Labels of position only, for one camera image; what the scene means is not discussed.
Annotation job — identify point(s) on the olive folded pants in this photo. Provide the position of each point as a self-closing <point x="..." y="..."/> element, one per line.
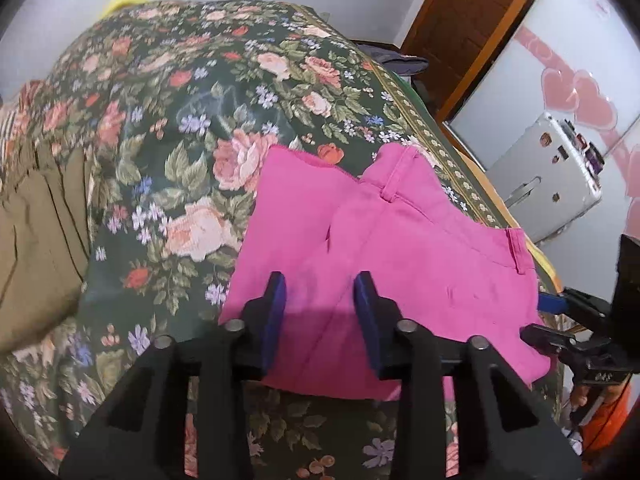
<point x="45" y="244"/>

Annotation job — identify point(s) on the pink pants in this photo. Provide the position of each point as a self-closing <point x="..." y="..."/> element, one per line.
<point x="319" y="226"/>

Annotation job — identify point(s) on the right hand orange sleeve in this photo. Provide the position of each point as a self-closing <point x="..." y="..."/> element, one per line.
<point x="584" y="401"/>

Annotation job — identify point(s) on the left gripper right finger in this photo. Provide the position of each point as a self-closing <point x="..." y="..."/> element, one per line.
<point x="504" y="431"/>

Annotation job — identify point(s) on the white appliance with stickers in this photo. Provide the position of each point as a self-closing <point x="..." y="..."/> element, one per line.
<point x="548" y="178"/>

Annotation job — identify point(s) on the brown wooden wardrobe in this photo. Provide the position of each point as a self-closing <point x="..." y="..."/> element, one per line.
<point x="458" y="38"/>

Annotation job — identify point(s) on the striped patchwork blanket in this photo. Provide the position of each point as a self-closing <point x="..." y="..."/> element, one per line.
<point x="15" y="117"/>

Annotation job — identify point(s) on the yellow foam bed guard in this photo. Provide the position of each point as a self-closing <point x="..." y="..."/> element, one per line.
<point x="116" y="5"/>

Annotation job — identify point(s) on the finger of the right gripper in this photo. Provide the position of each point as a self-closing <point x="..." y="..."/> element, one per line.
<point x="545" y="340"/>
<point x="552" y="304"/>

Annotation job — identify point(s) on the dark clothes beside bed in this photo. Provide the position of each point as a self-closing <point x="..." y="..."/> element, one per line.
<point x="405" y="66"/>

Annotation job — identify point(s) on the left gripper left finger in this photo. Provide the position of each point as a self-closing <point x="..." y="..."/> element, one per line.
<point x="139" y="431"/>

